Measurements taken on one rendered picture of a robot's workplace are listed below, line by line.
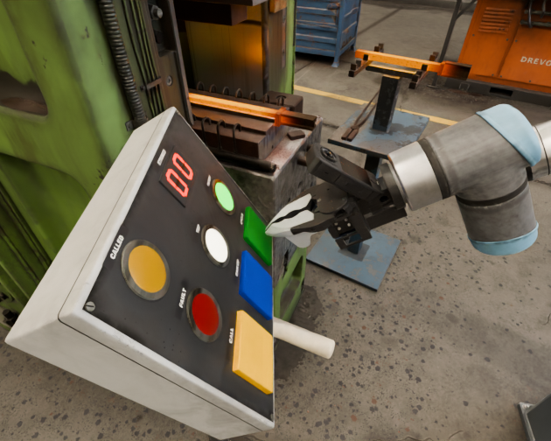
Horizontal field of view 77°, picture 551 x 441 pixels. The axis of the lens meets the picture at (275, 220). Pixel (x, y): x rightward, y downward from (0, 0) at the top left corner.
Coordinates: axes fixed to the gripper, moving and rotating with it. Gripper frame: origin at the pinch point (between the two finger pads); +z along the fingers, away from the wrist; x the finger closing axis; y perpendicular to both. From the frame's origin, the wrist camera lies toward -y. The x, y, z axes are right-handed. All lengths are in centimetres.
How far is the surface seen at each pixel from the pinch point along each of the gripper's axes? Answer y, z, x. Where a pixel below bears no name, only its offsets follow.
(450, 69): 32, -52, 79
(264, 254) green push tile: 2.0, 2.3, -3.4
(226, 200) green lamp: -8.4, 2.6, -0.9
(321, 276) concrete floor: 102, 29, 72
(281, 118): 4.1, -1.0, 45.0
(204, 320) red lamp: -9.0, 2.6, -21.1
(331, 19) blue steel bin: 81, -33, 401
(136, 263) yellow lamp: -18.6, 2.7, -20.6
